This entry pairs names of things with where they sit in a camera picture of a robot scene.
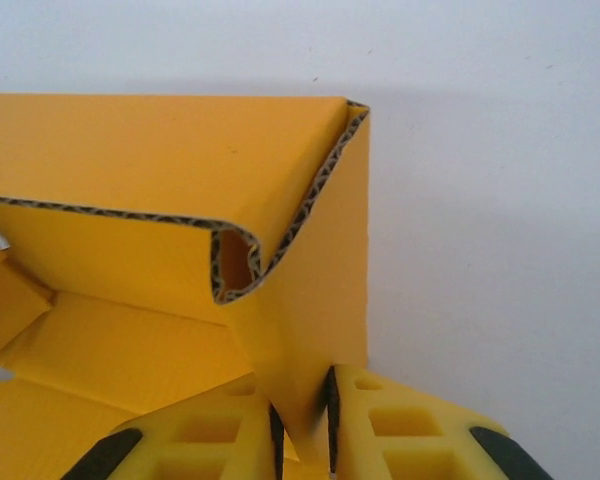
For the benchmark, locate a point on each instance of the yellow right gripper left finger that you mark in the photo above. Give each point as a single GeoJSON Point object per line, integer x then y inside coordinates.
{"type": "Point", "coordinates": [200, 440]}

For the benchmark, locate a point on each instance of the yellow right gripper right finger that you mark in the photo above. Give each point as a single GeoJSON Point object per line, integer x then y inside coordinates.
{"type": "Point", "coordinates": [410, 435]}

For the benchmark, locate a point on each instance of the yellow corrugated cardboard box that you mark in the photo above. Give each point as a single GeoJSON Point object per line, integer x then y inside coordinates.
{"type": "Point", "coordinates": [130, 160]}

